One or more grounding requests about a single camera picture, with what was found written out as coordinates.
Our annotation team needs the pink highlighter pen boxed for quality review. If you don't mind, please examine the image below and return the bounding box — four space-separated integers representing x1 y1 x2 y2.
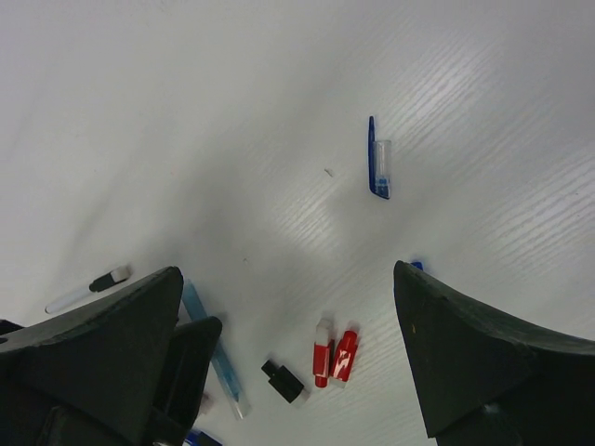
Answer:
199 393 214 415

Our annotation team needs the black marker cap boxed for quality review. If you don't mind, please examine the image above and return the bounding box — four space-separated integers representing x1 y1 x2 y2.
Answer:
261 360 309 405

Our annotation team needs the red marker cap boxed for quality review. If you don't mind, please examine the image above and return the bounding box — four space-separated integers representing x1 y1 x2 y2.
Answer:
330 330 359 387
312 319 335 388

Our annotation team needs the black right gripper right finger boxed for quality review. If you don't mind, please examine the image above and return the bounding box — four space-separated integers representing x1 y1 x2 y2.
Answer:
393 261 594 445

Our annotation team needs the blue highlighter pen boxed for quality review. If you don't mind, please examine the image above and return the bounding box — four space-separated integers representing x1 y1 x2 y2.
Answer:
181 280 250 420

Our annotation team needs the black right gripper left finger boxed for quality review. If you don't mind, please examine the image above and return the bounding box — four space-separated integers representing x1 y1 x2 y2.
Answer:
1 267 183 445

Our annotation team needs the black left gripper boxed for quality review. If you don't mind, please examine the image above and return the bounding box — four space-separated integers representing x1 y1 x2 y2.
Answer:
152 317 222 437

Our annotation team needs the black cap whiteboard marker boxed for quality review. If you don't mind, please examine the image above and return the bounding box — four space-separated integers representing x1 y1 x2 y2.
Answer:
45 265 132 314

